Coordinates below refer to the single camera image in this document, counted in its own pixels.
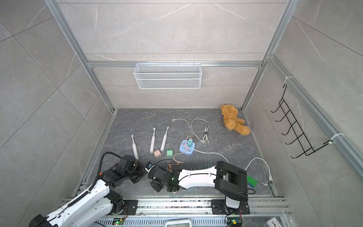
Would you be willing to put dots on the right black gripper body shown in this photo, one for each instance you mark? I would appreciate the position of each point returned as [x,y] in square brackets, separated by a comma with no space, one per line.
[158,187]

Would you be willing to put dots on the green charger plug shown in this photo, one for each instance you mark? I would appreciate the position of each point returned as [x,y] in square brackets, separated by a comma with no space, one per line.
[170,153]

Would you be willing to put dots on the black wire hook rack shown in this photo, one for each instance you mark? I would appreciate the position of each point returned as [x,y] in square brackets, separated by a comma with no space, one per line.
[295,129]

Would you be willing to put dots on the right white electric toothbrush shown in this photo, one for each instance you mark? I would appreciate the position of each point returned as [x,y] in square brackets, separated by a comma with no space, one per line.
[164,140]

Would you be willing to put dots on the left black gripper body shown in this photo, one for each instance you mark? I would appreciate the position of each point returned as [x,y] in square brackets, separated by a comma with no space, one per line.
[137,173]

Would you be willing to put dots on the white wire mesh basket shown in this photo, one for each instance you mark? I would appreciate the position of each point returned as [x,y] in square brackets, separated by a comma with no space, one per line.
[168,75]

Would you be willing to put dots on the blue power strip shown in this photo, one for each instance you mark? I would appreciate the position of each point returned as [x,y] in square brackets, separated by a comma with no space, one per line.
[184,149]

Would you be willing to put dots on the green toy brick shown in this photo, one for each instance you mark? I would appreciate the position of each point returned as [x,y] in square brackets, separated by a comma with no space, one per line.
[251,181]

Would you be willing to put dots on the left white electric toothbrush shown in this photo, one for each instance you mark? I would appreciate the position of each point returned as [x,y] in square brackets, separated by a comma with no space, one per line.
[134,147]

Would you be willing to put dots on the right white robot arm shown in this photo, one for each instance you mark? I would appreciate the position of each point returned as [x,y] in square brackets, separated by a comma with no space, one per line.
[226,178]

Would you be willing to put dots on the middle white electric toothbrush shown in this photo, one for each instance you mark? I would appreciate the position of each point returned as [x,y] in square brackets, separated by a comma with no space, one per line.
[152,144]

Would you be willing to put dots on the brown teddy bear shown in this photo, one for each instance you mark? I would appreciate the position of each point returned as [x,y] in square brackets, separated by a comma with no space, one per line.
[232,121]

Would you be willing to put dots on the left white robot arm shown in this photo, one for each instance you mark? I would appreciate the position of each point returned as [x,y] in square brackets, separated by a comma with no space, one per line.
[97,200]

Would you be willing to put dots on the white electric toothbrush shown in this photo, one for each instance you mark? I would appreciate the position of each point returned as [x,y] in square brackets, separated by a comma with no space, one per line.
[164,140]
[152,144]
[134,147]

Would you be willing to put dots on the teal charger plug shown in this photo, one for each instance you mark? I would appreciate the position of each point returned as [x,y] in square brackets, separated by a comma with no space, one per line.
[189,142]

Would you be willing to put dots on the pink charger plug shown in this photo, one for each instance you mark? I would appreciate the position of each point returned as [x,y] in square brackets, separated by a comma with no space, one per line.
[157,153]

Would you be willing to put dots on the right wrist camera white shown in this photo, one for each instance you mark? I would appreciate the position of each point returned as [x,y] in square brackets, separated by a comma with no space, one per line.
[148,166]

